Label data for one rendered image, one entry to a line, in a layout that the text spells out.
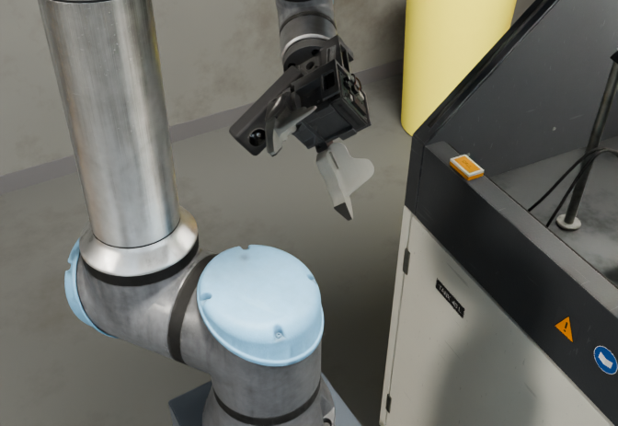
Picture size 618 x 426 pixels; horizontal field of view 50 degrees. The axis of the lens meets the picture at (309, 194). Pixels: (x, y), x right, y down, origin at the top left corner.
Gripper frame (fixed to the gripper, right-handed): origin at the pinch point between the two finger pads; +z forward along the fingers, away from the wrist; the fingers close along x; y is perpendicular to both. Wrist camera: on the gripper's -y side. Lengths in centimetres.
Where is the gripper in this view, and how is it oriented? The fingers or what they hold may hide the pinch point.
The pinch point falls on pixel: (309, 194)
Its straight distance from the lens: 72.0
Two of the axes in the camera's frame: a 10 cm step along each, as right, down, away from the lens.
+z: 0.7, 7.9, -6.0
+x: 5.6, 4.7, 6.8
